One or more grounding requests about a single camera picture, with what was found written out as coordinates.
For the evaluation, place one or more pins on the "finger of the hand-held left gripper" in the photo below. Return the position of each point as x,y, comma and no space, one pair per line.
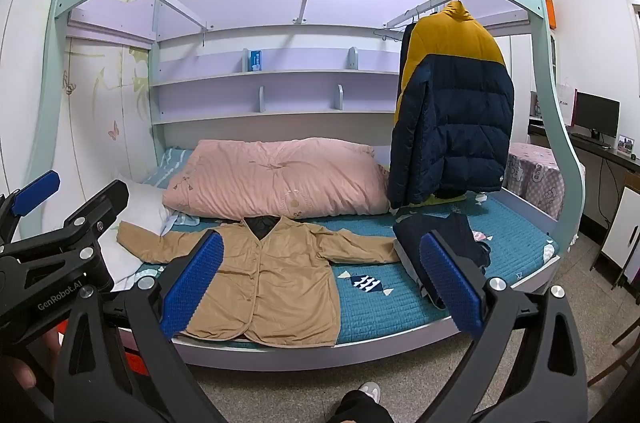
35,193
102,205

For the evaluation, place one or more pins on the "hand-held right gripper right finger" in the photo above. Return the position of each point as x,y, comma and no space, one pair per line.
450,285

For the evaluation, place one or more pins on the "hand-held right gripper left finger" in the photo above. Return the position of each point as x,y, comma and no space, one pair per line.
192,285

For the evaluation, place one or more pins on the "tan button jacket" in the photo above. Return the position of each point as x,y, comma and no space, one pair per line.
280,283

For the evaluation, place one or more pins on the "person's left hand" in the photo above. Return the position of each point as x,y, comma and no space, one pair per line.
22,373

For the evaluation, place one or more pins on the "white pillow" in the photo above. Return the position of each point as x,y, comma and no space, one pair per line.
142,208

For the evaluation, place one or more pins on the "folded navy pants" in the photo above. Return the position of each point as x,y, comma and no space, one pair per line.
450,228

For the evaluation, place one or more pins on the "teal quilted bed sheet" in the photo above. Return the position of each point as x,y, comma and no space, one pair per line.
380,308

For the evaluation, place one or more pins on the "light blue patterned pillow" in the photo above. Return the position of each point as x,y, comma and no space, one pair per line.
167,165

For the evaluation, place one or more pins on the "yellow-green cloth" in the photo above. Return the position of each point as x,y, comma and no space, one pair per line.
450,199

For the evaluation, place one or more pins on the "white floral wardrobe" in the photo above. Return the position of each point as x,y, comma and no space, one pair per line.
100,113

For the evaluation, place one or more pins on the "red plastic item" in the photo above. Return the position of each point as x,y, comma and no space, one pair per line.
134,360

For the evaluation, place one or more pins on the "grey shoe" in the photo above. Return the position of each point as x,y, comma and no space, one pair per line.
370,389

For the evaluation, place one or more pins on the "pink quilt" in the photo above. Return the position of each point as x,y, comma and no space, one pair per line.
275,178

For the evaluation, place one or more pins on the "pink patterned cloth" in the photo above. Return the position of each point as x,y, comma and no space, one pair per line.
532,175

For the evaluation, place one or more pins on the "person's leg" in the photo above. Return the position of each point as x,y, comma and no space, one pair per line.
360,410

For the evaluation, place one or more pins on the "navy and yellow puffer jacket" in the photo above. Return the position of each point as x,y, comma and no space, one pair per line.
450,113

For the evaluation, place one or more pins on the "wooden chair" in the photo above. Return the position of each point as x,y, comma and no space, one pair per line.
622,343

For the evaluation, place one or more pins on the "dark wooden desk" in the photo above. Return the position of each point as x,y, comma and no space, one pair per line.
600,155

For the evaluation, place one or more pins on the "small blue box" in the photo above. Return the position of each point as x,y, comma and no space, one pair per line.
253,60

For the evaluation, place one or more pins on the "white paper bag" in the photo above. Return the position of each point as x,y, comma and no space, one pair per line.
566,103

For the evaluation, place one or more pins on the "black computer monitor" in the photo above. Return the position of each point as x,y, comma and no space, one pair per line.
597,110

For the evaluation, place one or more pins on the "orange box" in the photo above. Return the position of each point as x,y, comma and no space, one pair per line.
550,11

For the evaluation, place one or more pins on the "purple wall shelves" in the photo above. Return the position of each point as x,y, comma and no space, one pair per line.
280,83

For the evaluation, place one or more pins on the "small photo frame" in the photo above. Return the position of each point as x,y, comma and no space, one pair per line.
625,144

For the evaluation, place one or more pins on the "metal clothes rail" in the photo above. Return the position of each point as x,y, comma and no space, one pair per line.
420,5

